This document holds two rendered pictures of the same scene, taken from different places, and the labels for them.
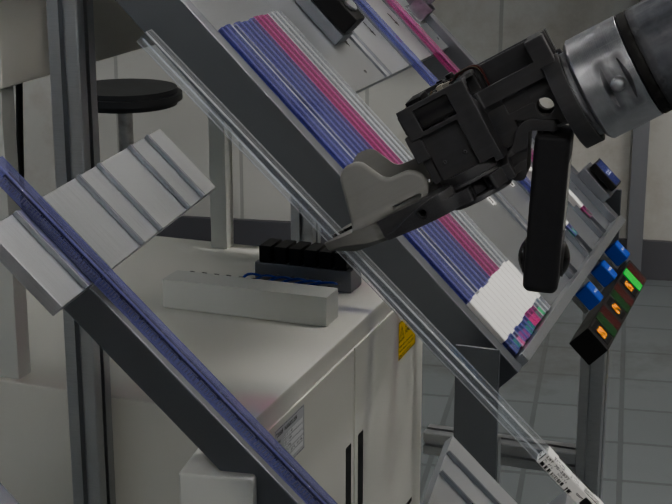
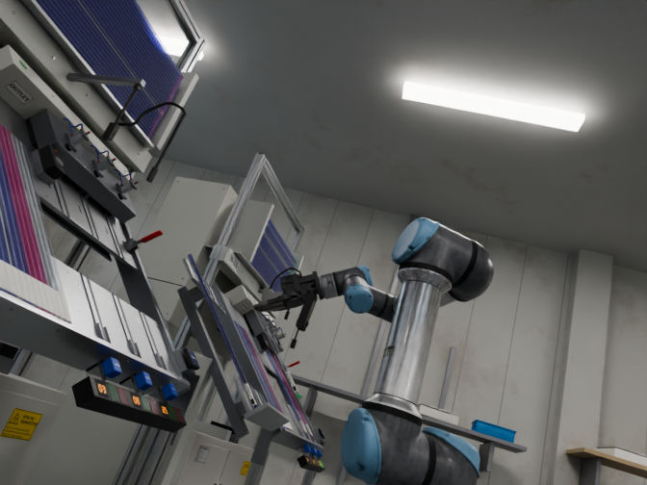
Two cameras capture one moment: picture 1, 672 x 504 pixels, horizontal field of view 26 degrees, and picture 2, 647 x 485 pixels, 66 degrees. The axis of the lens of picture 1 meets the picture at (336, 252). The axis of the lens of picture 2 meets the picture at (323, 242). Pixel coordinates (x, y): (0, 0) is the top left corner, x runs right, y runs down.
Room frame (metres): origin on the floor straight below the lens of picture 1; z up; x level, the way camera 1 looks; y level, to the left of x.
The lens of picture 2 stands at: (-0.46, -0.15, 0.66)
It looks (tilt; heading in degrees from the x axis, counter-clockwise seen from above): 23 degrees up; 1
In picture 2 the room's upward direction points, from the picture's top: 19 degrees clockwise
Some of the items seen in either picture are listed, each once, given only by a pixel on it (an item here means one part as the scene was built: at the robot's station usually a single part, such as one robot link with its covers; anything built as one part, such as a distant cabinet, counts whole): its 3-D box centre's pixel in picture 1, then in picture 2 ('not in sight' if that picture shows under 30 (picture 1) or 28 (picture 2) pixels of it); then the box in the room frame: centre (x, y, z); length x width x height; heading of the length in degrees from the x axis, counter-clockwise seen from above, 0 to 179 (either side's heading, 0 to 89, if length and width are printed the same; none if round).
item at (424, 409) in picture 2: not in sight; (434, 415); (3.78, -1.43, 1.29); 0.35 x 0.34 x 0.09; 79
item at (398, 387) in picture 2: not in sight; (409, 343); (0.52, -0.37, 0.92); 0.15 x 0.12 x 0.55; 104
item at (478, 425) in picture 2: not in sight; (492, 432); (3.69, -1.89, 1.30); 0.32 x 0.22 x 0.10; 79
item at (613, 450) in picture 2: not in sight; (624, 457); (3.46, -2.84, 1.40); 0.35 x 0.33 x 0.09; 79
